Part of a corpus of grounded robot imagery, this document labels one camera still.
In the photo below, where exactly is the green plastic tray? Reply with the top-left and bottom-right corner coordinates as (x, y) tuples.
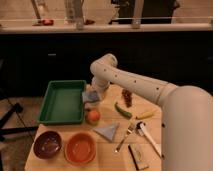
(38, 80), (86, 125)

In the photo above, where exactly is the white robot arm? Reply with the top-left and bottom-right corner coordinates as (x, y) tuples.
(90, 54), (213, 171)

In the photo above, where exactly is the dark purple bowl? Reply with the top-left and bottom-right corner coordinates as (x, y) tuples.
(33, 131), (62, 159)

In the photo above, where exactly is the blue-grey sponge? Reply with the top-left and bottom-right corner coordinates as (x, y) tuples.
(82, 91), (100, 103)

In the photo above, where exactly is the yellow corn cob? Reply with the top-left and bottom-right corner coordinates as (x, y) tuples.
(136, 111), (155, 120)

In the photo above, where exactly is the green chili pepper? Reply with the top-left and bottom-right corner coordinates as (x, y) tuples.
(114, 102), (132, 119)

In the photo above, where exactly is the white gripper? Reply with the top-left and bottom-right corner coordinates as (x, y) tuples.
(91, 78), (109, 99)

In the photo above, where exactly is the brown rectangular block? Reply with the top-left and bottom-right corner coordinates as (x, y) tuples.
(128, 144), (149, 171)

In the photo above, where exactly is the white plastic spatula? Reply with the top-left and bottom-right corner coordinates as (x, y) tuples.
(137, 122), (161, 156)

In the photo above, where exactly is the dark red grape bunch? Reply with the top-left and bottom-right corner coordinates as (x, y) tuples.
(122, 89), (132, 108)

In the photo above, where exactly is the orange paper cup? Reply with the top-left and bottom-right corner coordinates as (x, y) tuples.
(85, 109), (101, 125)

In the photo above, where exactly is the grey triangular cloth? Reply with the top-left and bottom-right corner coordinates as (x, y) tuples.
(93, 123), (119, 142)

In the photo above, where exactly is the metal fork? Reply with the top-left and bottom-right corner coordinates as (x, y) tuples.
(115, 123), (135, 153)

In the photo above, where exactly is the orange bowl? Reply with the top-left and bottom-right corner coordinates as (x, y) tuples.
(64, 132), (96, 166)

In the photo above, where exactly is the black tripod stand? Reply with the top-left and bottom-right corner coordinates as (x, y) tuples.
(0, 100), (39, 141)

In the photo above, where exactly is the red object on ledge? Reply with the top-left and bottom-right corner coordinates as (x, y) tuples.
(41, 19), (54, 26)

